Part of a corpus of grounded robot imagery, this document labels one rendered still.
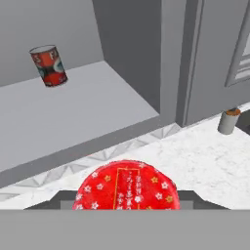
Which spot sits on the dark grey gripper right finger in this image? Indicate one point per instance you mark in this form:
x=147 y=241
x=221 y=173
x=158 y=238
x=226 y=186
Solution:
x=198 y=202

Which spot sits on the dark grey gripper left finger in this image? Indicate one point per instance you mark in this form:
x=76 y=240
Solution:
x=53 y=202

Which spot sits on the red round yogurt cup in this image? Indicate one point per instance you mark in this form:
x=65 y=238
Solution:
x=127 y=188

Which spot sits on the grey open cabinet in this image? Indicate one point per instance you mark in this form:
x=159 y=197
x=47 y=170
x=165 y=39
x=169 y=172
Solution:
x=81 y=107

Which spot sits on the grey panelled cabinet door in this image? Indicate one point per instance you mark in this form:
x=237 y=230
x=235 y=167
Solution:
x=215 y=49

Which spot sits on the grey shaker with orange lid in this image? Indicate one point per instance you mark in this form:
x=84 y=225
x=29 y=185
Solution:
x=228 y=123

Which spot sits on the dark grey block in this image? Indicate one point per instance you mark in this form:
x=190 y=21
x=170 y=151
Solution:
x=244 y=123

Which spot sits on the red printed tin can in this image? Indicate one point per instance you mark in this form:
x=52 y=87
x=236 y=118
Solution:
x=49 y=66

